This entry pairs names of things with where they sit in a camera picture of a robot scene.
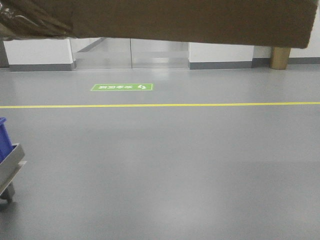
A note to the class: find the brown cardboard carton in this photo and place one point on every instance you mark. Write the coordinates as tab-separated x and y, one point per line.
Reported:
271	23

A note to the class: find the brown cylindrical post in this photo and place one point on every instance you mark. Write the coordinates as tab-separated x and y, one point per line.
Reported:
279	58

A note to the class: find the blue plastic bin left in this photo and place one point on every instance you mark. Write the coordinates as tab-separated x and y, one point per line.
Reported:
5	143

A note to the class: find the green floor sign sticker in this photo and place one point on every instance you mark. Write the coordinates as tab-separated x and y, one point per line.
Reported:
122	87

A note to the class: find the metal cart with caster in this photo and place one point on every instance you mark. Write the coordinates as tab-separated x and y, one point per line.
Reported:
9	168

